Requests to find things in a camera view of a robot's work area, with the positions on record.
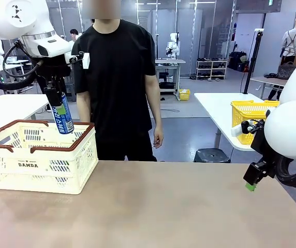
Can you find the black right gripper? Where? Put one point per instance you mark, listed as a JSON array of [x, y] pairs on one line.
[[267, 155]]

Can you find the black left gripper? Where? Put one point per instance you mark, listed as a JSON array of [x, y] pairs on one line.
[[52, 67]]

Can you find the blue drink can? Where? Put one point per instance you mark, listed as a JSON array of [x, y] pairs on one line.
[[65, 124]]

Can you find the person's right forearm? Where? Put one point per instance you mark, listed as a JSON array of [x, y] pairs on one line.
[[83, 112]]

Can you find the person's left forearm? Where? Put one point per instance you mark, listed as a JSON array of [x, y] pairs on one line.
[[155, 113]]

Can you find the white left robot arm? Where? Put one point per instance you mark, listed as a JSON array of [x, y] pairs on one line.
[[16, 23]]

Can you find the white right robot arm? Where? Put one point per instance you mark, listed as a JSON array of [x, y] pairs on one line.
[[293, 129]]

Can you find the yellow plastic basket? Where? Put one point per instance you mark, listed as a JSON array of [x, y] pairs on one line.
[[246, 116]]

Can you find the dark wicker basket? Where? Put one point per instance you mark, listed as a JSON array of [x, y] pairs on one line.
[[285, 71]]

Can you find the person's left hand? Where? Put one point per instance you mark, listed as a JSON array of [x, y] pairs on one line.
[[159, 137]]

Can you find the white work table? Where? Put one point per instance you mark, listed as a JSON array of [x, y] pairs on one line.
[[11, 106]]

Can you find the black stool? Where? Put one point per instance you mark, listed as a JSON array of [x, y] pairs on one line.
[[211, 155]]

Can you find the person in black t-shirt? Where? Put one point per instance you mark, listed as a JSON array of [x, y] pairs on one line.
[[117, 77]]

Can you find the white side table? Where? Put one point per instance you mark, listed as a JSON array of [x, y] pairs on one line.
[[215, 111]]

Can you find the small yellow bin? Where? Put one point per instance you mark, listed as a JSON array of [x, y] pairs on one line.
[[184, 94]]

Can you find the black bags pile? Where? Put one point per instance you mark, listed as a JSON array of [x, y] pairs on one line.
[[238, 62]]

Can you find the white shoe rack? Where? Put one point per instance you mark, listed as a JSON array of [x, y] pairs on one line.
[[212, 68]]

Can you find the black tripod white head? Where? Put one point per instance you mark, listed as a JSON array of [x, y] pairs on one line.
[[252, 56]]

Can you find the grey background desk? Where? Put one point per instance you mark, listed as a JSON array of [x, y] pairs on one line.
[[170, 62]]

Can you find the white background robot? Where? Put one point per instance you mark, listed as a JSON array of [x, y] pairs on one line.
[[172, 45]]

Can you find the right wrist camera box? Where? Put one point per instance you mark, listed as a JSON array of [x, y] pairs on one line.
[[237, 131]]

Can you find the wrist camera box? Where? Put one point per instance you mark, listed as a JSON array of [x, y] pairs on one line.
[[237, 131], [86, 60]]

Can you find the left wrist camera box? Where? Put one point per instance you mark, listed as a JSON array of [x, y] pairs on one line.
[[86, 60]]

